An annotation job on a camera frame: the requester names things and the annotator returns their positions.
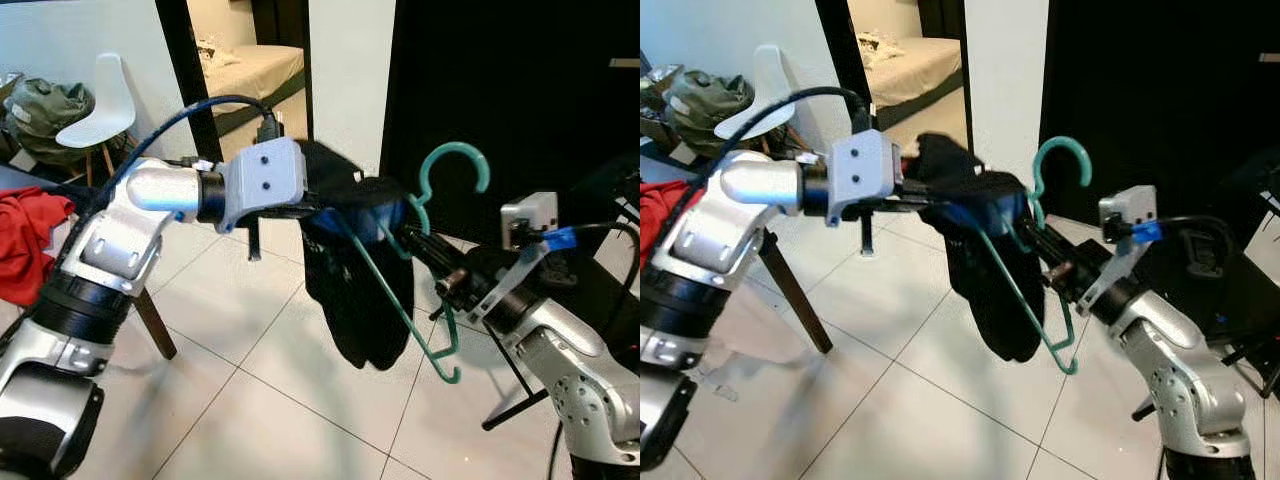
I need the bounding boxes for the white plastic chair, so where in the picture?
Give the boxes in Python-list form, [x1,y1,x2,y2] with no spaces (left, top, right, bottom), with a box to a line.
[55,52,137,186]
[715,44,793,141]

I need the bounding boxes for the dark wooden table leg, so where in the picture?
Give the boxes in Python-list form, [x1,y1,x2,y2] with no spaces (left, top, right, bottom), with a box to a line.
[130,288,179,361]
[758,232,834,354]

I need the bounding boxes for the bed with beige sheet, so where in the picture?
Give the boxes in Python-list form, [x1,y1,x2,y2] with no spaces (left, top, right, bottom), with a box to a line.
[198,40,307,138]
[860,33,969,131]

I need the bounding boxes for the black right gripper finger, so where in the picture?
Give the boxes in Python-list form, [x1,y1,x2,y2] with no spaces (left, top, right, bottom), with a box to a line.
[1027,223,1073,265]
[398,225,451,271]

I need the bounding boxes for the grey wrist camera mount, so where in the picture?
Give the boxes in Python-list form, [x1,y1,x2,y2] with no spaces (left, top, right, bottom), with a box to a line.
[1075,185,1159,316]
[826,128,906,226]
[465,190,560,326]
[215,136,309,237]

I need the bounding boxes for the teal green plastic hanger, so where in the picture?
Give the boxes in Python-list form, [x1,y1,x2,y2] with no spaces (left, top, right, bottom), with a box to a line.
[975,135,1095,377]
[345,140,493,386]

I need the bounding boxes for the black printed sports jersey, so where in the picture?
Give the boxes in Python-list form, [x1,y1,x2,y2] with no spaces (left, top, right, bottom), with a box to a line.
[915,132,1048,364]
[298,138,418,373]

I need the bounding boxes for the black cable with blue tape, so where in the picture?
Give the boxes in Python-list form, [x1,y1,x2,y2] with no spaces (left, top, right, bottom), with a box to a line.
[1122,212,1246,301]
[510,220,641,263]

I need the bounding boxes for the red shirt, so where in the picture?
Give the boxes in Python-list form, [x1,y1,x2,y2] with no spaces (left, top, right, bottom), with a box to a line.
[640,180,693,273]
[0,185,77,307]

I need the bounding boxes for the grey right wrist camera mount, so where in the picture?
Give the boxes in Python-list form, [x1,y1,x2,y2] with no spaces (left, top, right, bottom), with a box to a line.
[465,190,560,326]
[1075,185,1159,316]

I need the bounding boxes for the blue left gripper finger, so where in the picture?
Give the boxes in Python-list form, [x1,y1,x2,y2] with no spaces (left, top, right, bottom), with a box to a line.
[318,200,406,239]
[940,192,1026,233]

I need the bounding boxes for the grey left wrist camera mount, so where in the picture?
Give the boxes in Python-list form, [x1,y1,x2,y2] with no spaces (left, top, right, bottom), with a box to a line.
[215,136,309,237]
[826,128,906,226]

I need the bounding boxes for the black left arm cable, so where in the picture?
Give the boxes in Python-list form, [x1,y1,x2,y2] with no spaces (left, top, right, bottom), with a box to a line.
[700,86,873,201]
[95,94,283,216]

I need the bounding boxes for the olive green plastic bag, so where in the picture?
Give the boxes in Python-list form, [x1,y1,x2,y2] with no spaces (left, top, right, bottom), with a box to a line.
[663,68,758,158]
[3,77,97,167]

